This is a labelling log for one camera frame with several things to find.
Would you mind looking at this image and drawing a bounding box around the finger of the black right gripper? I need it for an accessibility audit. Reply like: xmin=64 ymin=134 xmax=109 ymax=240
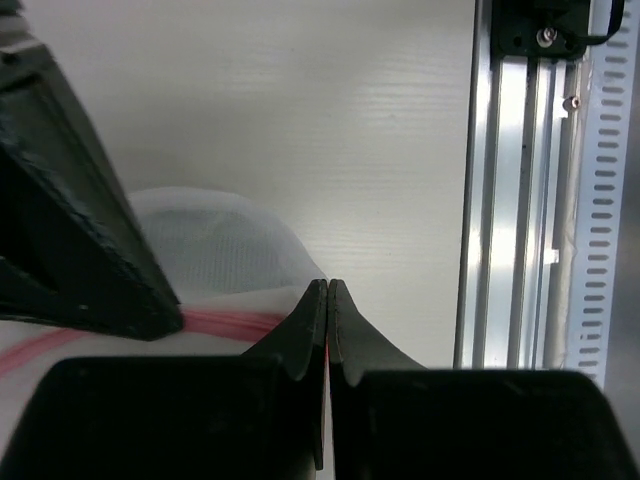
xmin=0 ymin=39 xmax=184 ymax=344

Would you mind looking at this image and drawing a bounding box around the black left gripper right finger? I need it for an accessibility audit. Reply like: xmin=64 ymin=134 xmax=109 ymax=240
xmin=327 ymin=280 xmax=631 ymax=479

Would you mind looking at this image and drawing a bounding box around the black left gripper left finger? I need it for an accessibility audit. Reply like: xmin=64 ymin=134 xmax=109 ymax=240
xmin=1 ymin=280 xmax=328 ymax=479

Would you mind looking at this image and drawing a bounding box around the white mesh pink-trimmed laundry bag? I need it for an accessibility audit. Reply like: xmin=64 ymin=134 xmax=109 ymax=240
xmin=1 ymin=187 xmax=324 ymax=443

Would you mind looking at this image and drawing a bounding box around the aluminium frame rail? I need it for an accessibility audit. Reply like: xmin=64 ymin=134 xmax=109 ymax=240
xmin=454 ymin=1 xmax=591 ymax=370

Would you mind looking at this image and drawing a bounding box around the white slotted cable duct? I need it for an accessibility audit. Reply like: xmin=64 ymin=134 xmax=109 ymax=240
xmin=566 ymin=26 xmax=638 ymax=387

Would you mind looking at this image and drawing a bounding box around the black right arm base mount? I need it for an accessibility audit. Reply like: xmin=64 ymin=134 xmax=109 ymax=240
xmin=490 ymin=0 xmax=625 ymax=60

